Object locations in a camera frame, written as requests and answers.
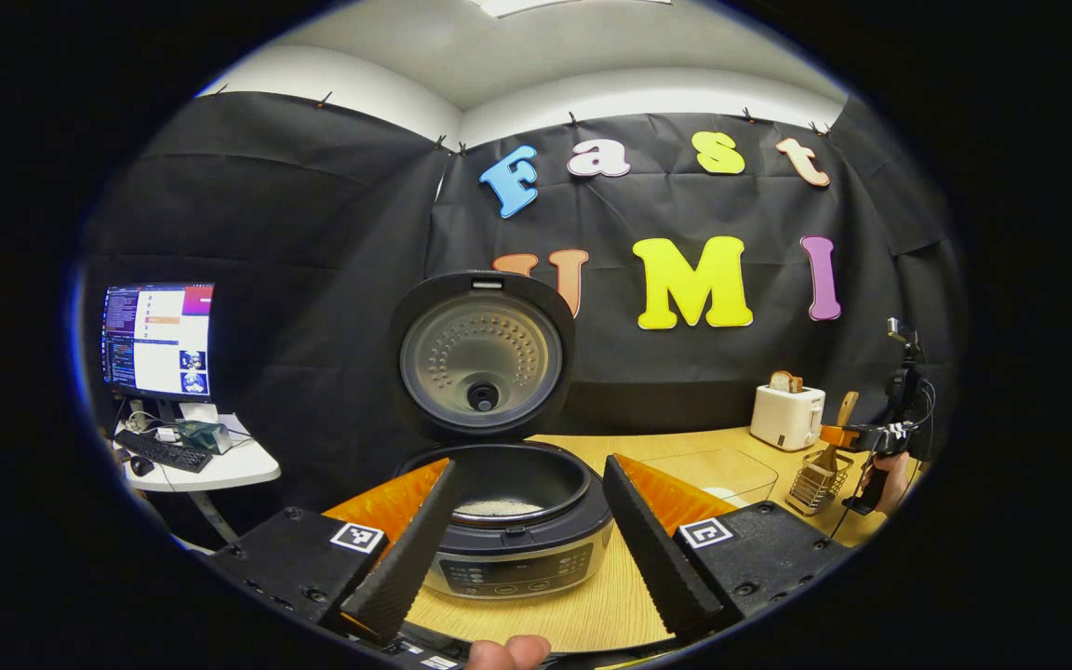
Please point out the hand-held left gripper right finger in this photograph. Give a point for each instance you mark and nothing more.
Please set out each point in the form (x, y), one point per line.
(652, 549)

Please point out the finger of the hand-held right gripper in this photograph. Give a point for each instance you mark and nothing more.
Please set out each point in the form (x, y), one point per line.
(838, 436)

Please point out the black keyboard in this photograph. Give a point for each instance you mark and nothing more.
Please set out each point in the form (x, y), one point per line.
(164, 452)

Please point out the ceiling light panel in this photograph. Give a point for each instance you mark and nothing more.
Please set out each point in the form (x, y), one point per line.
(573, 6)

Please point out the clear container of rice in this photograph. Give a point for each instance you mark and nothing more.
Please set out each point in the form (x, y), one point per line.
(722, 475)

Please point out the black computer mouse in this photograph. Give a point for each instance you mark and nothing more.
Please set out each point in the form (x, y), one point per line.
(141, 466)

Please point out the computer monitor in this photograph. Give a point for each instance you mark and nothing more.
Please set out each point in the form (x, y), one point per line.
(159, 340)

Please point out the white toaster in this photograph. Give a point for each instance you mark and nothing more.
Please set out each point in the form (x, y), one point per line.
(785, 419)

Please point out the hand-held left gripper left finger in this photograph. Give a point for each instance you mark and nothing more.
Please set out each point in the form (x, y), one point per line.
(406, 558)

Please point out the black and silver rice cooker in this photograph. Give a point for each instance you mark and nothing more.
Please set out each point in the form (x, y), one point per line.
(489, 363)

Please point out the white side table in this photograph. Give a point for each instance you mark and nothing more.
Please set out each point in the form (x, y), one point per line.
(220, 465)

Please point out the bread slice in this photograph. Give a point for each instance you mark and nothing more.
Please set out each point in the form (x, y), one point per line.
(785, 381)

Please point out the black backdrop cloth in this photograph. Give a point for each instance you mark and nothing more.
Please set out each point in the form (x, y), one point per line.
(313, 279)

